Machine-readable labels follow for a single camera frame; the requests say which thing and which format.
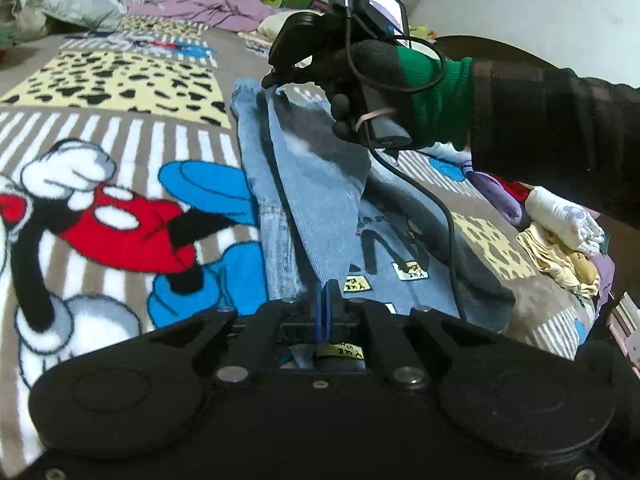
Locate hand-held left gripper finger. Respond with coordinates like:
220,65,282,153
139,282,327,387
325,279,504,389

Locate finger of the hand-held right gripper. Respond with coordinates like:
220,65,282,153
261,65,321,90

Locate blue printed jeans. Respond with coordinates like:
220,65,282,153
230,77,517,368

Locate person's right hand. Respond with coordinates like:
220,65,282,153
331,39,474,148

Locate cream quilt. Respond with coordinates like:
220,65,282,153
256,11,302,42

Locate purple quilt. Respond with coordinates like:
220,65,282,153
124,0,282,32

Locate dark wooden headboard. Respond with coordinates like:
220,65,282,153
434,35,572,72

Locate purple garment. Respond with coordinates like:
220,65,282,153
469,171,527,227

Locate grey padded jacket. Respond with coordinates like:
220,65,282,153
44,0,127,32

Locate red folded cloth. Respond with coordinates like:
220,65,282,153
499,181,532,202

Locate pale yellow garment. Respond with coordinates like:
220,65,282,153
516,221,602,297

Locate white floral rolled garment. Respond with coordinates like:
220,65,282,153
524,186,607,257

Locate beige garment pile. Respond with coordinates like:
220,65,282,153
0,0,52,47

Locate stack of books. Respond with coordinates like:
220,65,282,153
606,291,640,362

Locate black cable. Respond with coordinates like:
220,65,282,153
344,4,464,319

